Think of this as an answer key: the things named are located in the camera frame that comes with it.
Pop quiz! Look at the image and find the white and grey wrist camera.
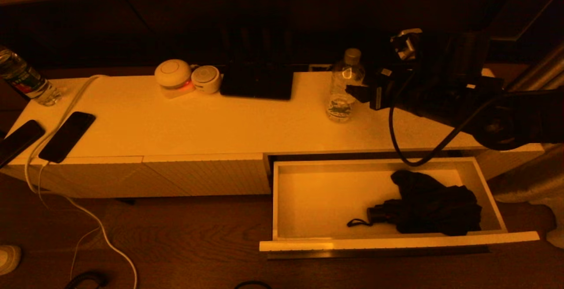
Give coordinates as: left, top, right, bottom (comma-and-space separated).
390, 28, 423, 60

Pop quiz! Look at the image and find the clear plastic bottle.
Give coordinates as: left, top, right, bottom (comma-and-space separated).
326, 48, 366, 123

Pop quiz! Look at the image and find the white round red-lit device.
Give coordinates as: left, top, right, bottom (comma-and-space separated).
154, 59, 195, 99

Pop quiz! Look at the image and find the white cabinet drawer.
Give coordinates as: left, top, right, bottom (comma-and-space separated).
259, 156, 541, 259

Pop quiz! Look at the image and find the black smartphone with cable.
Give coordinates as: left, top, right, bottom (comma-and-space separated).
38, 111, 96, 164

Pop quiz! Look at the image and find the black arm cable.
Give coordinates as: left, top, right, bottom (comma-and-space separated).
389, 71, 507, 167

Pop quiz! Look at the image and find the white shoe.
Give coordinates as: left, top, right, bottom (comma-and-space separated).
0, 245, 22, 275

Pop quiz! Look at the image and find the white low cabinet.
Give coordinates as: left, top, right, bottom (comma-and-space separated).
0, 68, 545, 199

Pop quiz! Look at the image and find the green label water bottle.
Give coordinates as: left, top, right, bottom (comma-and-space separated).
0, 46, 62, 107

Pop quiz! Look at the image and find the small white round speaker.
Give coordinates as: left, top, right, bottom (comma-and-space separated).
191, 65, 221, 94

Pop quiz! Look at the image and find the white charging cable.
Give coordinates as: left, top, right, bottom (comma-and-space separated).
24, 74, 138, 289

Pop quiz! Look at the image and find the black flat box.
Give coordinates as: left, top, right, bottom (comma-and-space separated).
219, 62, 294, 100

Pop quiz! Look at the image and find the black umbrella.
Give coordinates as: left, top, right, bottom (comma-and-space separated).
347, 170, 482, 237

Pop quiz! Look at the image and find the black coiled cable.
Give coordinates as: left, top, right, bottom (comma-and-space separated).
65, 271, 110, 289

